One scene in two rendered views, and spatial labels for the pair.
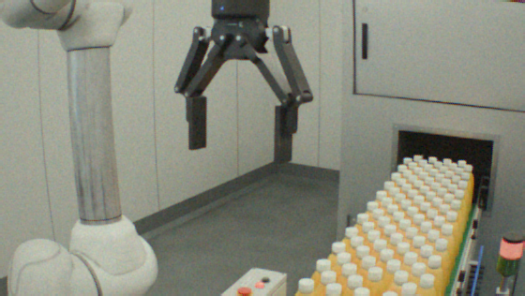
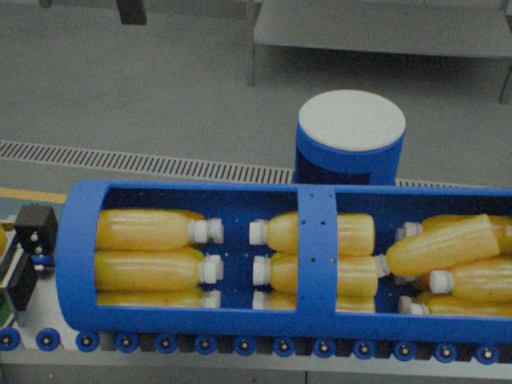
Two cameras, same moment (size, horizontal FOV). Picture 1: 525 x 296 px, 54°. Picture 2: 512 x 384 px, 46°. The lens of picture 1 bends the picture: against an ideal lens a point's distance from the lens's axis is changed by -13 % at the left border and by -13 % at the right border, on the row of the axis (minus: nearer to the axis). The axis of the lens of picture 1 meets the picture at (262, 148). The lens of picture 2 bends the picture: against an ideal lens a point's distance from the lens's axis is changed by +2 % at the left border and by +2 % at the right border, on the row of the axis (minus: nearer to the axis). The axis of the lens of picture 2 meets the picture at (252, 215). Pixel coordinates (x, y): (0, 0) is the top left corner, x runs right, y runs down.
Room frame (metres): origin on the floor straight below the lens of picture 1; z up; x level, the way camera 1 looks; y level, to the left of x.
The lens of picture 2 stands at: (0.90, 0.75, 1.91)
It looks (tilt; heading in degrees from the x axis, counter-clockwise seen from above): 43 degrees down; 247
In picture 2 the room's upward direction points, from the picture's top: straight up
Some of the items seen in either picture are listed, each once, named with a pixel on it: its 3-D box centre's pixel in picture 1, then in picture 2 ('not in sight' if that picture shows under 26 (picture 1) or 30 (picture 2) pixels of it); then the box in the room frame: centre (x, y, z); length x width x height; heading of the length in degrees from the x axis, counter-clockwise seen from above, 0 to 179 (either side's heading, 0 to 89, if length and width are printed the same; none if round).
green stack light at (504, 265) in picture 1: (508, 262); not in sight; (1.21, -0.64, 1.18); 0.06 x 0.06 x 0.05
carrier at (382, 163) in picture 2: not in sight; (335, 237); (0.13, -0.37, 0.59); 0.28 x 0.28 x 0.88
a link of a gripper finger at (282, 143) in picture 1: (283, 133); not in sight; (0.69, -0.03, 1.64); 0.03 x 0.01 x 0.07; 145
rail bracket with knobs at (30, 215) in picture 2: not in sight; (37, 232); (0.97, -0.35, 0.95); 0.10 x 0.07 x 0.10; 65
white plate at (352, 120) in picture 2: not in sight; (351, 119); (0.13, -0.37, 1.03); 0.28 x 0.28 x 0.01
